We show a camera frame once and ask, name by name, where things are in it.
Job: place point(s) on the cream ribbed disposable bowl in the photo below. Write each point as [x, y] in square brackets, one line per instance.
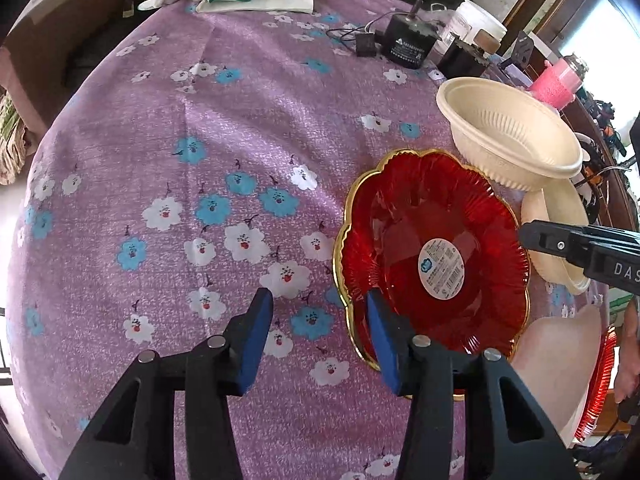
[550, 205]
[500, 125]

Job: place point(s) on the white plastic jar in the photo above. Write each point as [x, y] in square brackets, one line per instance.
[475, 20]

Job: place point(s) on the woven straw basket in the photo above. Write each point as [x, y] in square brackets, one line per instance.
[10, 145]

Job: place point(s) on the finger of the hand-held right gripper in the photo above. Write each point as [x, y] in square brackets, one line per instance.
[550, 242]

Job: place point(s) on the purple floral tablecloth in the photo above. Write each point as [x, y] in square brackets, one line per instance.
[150, 110]

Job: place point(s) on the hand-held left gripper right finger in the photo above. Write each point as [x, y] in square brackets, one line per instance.
[385, 340]

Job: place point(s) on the red gold-rimmed plate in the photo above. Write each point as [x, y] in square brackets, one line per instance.
[597, 385]

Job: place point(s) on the small black adapter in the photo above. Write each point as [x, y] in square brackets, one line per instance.
[365, 44]

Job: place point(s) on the white disposable plate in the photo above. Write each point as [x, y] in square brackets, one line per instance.
[560, 360]

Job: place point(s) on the brown cardboard box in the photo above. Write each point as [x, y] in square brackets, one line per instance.
[40, 20]

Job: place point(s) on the pink knit-covered bottle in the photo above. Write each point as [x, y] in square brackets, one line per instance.
[552, 82]

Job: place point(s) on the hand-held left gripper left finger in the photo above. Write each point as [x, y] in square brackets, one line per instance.
[255, 340]

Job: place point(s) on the black cylindrical motor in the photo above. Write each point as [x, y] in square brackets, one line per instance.
[407, 40]

